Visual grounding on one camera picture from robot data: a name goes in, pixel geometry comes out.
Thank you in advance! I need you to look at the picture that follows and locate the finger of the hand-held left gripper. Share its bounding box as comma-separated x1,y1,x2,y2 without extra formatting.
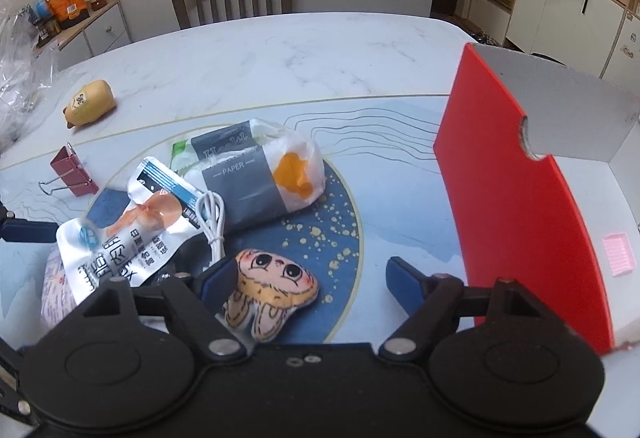
0,201,60,245
0,338,37,430

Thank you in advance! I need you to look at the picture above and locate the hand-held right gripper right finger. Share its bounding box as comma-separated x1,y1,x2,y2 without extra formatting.
380,257,551,359

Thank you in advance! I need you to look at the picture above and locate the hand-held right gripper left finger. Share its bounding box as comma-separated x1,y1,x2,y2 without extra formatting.
75,258,248,359

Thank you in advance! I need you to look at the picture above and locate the cartoon plush keychain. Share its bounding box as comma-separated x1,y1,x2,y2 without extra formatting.
222,248,319,344

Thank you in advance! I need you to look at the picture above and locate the pink printed snack packet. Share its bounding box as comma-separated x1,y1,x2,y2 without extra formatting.
40,248,78,331

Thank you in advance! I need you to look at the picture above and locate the white snack packet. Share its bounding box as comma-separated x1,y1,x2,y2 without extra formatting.
55,157,202,304

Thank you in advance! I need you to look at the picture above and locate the white cardboard box red rim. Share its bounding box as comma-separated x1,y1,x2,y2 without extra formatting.
433,42,640,356

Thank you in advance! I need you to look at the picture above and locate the yellow bread roll packet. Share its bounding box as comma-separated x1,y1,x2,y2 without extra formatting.
62,79,117,130

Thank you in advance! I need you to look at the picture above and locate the white marble desktop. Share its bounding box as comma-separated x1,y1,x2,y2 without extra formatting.
0,12,640,359

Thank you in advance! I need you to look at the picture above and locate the red binder clip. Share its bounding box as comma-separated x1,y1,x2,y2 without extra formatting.
39,143,99,196

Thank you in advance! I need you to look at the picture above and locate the tissue pack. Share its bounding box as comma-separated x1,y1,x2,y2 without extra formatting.
171,118,327,234

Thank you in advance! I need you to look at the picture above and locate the clear plastic bag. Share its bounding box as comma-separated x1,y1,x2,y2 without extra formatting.
0,0,62,154

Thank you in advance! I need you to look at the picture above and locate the dark jar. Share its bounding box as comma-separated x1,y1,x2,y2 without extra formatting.
32,16,61,45

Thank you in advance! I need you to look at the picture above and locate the small white drawer cabinet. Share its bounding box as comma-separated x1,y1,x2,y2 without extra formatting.
35,0,133,72

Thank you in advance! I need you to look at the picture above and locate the low white shoe cabinet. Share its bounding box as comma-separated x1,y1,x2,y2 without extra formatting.
467,0,512,45

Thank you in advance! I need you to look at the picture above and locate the white refrigerator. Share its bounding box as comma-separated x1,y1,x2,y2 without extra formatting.
599,11,640,90

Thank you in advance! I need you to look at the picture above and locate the white cable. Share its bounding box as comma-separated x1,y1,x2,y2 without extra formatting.
195,191,227,267

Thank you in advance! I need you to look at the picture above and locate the white cabinet with black handles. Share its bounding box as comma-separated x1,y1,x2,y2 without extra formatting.
505,0,628,79

